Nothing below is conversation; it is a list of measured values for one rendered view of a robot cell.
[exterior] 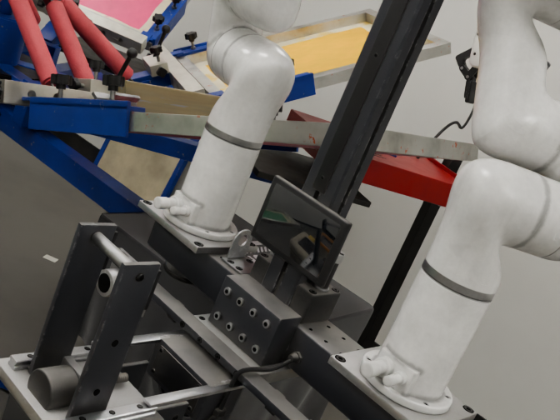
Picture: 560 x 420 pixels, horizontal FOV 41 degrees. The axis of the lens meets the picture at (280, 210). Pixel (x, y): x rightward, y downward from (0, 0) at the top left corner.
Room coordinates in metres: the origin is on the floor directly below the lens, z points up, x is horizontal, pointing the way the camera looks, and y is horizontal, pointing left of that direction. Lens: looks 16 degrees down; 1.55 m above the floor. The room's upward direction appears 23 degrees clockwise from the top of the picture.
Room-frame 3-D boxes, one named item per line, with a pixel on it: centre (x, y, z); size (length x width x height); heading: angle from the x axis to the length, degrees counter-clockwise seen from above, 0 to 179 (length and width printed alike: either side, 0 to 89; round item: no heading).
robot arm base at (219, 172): (1.16, 0.12, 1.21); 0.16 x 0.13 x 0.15; 143
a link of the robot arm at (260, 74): (1.18, 0.12, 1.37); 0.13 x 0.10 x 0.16; 37
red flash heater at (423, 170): (2.84, -0.26, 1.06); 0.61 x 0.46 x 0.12; 119
